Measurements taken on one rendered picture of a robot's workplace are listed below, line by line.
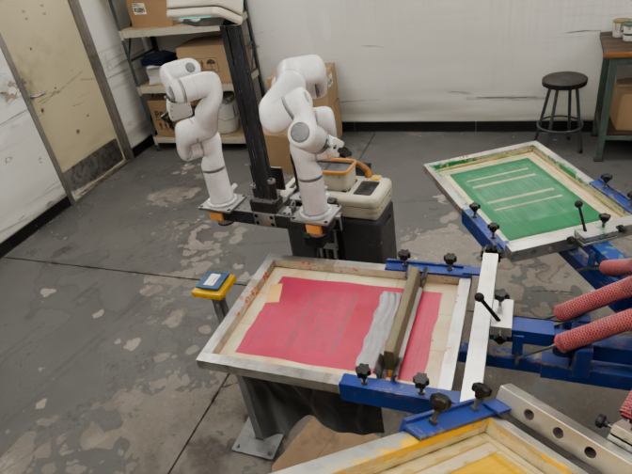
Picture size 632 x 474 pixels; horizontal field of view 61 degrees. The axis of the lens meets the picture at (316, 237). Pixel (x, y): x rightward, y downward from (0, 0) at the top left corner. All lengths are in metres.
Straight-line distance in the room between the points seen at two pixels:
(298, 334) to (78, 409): 1.79
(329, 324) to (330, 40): 4.02
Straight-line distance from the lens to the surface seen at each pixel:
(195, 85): 1.94
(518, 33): 5.21
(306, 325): 1.83
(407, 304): 1.71
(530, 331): 1.67
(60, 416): 3.36
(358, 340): 1.75
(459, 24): 5.22
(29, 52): 5.49
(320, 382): 1.61
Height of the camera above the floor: 2.18
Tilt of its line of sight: 33 degrees down
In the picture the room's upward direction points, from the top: 10 degrees counter-clockwise
